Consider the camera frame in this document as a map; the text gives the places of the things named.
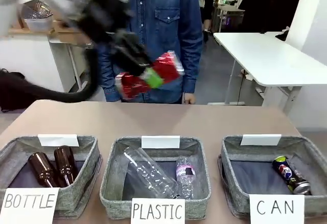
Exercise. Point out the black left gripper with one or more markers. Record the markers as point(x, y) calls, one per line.
point(132, 55)

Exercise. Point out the crushed red soda can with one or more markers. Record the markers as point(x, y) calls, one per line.
point(168, 68)

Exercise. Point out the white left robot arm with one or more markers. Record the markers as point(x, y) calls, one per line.
point(69, 1)

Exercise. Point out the person's right forearm denim sleeve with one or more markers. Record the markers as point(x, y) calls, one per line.
point(107, 78)

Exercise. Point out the person's left forearm denim sleeve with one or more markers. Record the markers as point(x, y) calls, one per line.
point(192, 55)

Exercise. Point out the grey felt bottle basket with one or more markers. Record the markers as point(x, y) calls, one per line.
point(87, 162)

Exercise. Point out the grey felt plastic basket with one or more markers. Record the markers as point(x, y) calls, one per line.
point(204, 173)

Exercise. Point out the grey felt can basket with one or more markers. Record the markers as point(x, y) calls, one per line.
point(230, 162)

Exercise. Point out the metal mesh basket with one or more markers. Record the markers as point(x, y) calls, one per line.
point(37, 9)

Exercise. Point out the blue Pepsi can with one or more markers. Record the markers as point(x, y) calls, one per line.
point(282, 167)

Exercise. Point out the white CAN label card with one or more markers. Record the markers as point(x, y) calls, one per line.
point(277, 207)

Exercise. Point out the dark can with silver top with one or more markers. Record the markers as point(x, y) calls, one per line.
point(300, 185)

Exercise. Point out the person's left hand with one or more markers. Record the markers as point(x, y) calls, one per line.
point(189, 98)

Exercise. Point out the white paper label card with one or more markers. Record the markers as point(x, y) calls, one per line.
point(161, 142)
point(260, 139)

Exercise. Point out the person's denim shirt torso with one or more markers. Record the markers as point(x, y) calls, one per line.
point(163, 17)

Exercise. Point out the large clear plastic bottle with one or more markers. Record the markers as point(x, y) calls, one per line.
point(150, 173)

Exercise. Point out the background person in black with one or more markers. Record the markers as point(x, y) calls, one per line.
point(210, 1)

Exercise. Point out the background workbench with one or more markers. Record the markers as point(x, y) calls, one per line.
point(227, 14)

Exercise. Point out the small clear plastic bottle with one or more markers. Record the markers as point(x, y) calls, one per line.
point(185, 175)

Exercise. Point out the white BOTTLE label card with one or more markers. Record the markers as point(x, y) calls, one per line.
point(58, 140)
point(28, 203)

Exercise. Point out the large white table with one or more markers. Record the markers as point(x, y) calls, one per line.
point(268, 57)

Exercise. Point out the brown glass bottle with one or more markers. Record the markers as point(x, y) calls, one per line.
point(42, 167)
point(65, 162)

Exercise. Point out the white desk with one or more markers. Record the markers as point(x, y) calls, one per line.
point(30, 55)

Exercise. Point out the clear plastic storage bin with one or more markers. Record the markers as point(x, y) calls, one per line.
point(38, 24)

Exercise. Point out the white PLASTIC label card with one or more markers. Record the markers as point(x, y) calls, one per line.
point(158, 211)

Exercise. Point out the black item on white table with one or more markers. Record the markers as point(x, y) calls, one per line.
point(283, 33)

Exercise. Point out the black curtain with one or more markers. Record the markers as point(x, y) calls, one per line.
point(270, 4)

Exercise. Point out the black bag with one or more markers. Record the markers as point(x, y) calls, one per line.
point(12, 91)

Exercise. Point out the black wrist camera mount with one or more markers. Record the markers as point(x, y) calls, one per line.
point(102, 11)

